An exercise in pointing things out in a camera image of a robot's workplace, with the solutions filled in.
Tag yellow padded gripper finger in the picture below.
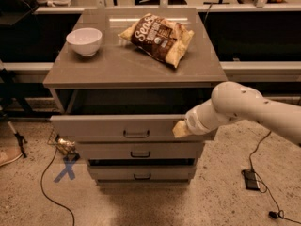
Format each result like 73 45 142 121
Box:
172 121 191 138

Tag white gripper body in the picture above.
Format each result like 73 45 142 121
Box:
185 100 233 135

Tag grey top drawer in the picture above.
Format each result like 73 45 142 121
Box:
51 114 216 142

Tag grey drawer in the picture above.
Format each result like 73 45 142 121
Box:
51 114 216 142
75 142 204 160
87 166 196 181

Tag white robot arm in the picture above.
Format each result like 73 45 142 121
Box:
172 82 301 146

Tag grey middle drawer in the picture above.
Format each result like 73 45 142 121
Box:
75 142 204 160

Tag grey drawer cabinet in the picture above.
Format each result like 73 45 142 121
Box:
42 7 229 186

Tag grey bottom drawer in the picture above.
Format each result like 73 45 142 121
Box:
87 166 196 181

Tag black power adapter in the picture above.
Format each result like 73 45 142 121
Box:
242 169 260 191

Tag brown chip bag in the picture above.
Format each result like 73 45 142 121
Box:
119 13 194 68

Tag blue tape cross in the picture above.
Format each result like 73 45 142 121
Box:
54 155 79 183

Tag white ceramic bowl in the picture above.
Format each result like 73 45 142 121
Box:
66 27 103 57

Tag black tripod leg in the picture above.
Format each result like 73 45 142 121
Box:
0 65 27 158

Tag tan shoe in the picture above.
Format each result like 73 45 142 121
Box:
0 148 22 167

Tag black cable right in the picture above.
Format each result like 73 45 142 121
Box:
247 129 301 225

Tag black cable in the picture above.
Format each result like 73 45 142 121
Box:
247 129 301 225
40 146 76 226

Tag black cable left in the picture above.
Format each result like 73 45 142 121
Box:
40 146 76 226

